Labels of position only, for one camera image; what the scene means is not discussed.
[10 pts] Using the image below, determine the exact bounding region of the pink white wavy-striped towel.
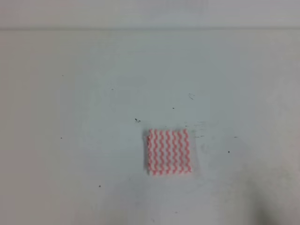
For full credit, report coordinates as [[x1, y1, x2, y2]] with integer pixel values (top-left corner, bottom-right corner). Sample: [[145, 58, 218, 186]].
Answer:
[[146, 129, 193, 176]]

